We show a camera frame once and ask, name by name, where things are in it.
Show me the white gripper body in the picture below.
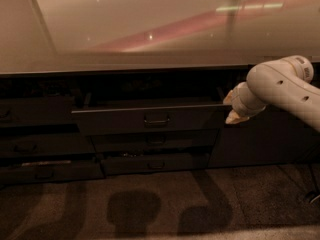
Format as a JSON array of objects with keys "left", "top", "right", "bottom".
[{"left": 231, "top": 82, "right": 266, "bottom": 117}]

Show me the dark cabinet door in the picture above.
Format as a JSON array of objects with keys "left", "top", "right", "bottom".
[{"left": 209, "top": 106, "right": 320, "bottom": 168}]

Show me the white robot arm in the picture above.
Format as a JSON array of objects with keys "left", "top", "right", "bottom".
[{"left": 223, "top": 55, "right": 320, "bottom": 131}]

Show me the dark drawer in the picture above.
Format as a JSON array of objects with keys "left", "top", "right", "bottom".
[
  {"left": 91, "top": 129, "right": 218, "bottom": 152},
  {"left": 0, "top": 96, "right": 73, "bottom": 128},
  {"left": 0, "top": 133, "right": 95, "bottom": 158},
  {"left": 0, "top": 161, "right": 104, "bottom": 185},
  {"left": 101, "top": 153, "right": 209, "bottom": 175},
  {"left": 71, "top": 97, "right": 230, "bottom": 136}
]

